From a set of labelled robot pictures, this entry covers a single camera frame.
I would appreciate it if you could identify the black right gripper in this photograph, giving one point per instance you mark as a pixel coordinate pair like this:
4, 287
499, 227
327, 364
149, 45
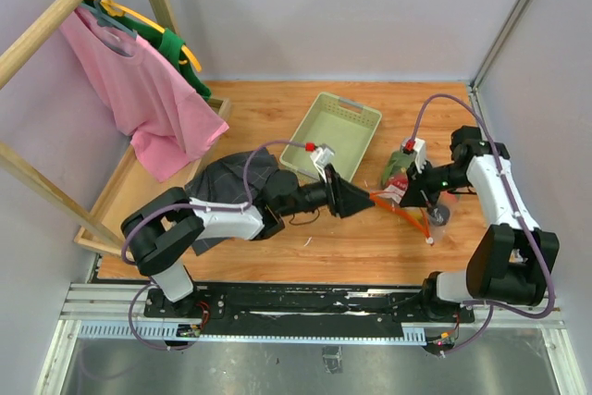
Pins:
417, 193

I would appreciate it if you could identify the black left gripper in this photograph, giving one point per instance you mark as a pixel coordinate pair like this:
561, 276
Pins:
344, 198

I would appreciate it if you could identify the clear zip top bag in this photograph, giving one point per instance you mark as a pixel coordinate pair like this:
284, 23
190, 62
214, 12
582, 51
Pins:
416, 217

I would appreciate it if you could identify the green fake leafy vegetable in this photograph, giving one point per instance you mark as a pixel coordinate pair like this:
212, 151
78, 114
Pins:
395, 168

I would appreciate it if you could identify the dark fake avocado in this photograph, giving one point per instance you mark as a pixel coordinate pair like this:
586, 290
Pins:
438, 215

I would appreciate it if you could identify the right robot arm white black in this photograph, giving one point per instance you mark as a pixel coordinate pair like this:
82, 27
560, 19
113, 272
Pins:
511, 264

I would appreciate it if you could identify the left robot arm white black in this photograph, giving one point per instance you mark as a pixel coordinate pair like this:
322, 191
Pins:
158, 234

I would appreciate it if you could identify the light green plastic basket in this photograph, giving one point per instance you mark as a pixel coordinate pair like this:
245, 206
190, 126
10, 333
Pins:
345, 126

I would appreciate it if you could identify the dark grey checked cloth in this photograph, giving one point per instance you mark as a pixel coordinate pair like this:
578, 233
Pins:
221, 181

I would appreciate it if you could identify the pink t-shirt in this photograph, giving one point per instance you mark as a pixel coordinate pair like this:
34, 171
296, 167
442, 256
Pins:
169, 123

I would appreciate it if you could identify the green t-shirt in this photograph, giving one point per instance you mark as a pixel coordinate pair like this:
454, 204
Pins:
169, 45

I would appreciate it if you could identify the wooden clothes rack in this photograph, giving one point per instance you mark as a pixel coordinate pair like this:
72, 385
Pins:
85, 177

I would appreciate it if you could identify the grey clothes hanger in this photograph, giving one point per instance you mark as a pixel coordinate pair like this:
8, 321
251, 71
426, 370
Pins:
106, 21

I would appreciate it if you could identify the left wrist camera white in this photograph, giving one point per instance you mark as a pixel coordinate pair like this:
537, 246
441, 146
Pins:
321, 156

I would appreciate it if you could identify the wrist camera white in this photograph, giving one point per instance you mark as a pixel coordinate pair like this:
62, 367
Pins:
321, 156
417, 148

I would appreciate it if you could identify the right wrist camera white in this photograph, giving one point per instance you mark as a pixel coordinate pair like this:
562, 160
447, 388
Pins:
417, 148

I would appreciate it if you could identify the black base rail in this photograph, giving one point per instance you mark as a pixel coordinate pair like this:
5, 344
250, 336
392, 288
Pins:
274, 314

